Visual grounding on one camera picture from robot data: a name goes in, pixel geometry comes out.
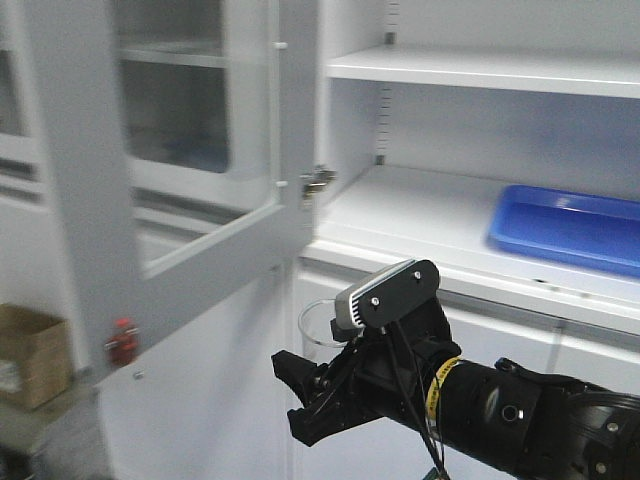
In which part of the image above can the black camera cable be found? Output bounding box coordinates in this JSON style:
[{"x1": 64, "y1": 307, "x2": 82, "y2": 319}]
[{"x1": 382, "y1": 319, "x2": 454, "y2": 480}]

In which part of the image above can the metal door hinge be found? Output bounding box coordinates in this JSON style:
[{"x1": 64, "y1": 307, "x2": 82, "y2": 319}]
[{"x1": 300, "y1": 164, "x2": 337, "y2": 200}]

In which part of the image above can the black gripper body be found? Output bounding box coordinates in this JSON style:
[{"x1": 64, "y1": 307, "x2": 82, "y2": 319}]
[{"x1": 340, "y1": 297, "x2": 461, "y2": 430}]

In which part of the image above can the clear glass beaker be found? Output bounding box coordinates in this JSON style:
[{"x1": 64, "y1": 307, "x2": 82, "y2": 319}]
[{"x1": 298, "y1": 299, "x2": 345, "y2": 349}]

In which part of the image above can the white glass cabinet door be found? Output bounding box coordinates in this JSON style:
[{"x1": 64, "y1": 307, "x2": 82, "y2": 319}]
[{"x1": 2, "y1": 1, "x2": 318, "y2": 381}]

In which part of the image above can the white wall cabinet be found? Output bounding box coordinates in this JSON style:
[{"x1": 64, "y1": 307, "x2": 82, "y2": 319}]
[{"x1": 104, "y1": 1, "x2": 639, "y2": 479}]

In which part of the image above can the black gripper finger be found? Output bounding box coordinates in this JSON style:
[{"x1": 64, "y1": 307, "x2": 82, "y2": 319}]
[
  {"x1": 271, "y1": 350, "x2": 348, "y2": 400},
  {"x1": 287, "y1": 395, "x2": 382, "y2": 446}
]

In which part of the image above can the blue plastic tray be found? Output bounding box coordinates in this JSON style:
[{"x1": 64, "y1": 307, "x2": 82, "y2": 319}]
[{"x1": 487, "y1": 185, "x2": 639, "y2": 278}]

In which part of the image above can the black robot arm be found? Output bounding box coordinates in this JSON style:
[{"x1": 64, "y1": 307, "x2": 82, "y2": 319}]
[{"x1": 272, "y1": 298, "x2": 639, "y2": 479}]

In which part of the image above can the red bottle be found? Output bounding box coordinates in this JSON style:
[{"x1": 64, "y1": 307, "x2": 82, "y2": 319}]
[{"x1": 104, "y1": 318, "x2": 139, "y2": 367}]

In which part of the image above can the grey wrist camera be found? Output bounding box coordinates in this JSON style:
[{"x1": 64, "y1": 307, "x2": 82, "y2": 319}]
[{"x1": 330, "y1": 259, "x2": 440, "y2": 342}]

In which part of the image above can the cardboard box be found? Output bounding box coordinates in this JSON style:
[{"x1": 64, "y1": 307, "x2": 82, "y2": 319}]
[{"x1": 1, "y1": 303, "x2": 73, "y2": 410}]

